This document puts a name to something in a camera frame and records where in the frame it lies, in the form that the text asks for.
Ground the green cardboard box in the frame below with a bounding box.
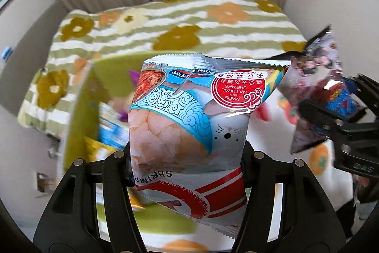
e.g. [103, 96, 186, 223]
[62, 51, 208, 237]

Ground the red white shrimp chips packet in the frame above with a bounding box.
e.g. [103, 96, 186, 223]
[127, 53, 292, 242]

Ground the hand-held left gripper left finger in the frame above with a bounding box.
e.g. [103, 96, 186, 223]
[33, 143, 149, 253]

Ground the wall socket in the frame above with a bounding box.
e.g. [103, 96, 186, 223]
[36, 171, 55, 194]

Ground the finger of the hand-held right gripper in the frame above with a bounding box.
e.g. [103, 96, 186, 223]
[342, 73, 379, 103]
[298, 100, 356, 135]

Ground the orange cream snack packet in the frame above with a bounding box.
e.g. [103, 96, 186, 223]
[84, 136, 119, 165]

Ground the grey bed headboard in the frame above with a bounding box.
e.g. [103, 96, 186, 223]
[0, 0, 73, 115]

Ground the floral striped blanket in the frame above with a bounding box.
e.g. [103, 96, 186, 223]
[18, 0, 308, 135]

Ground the white fruit print cloth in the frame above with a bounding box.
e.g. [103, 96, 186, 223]
[95, 90, 356, 253]

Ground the dark purple snack packet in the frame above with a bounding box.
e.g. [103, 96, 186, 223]
[280, 25, 360, 155]

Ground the blue white snack packet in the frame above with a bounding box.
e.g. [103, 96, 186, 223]
[98, 103, 131, 153]

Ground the magenta orange snack packet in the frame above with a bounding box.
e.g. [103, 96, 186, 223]
[108, 69, 141, 123]

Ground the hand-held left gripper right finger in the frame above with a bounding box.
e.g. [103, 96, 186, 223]
[234, 141, 347, 253]

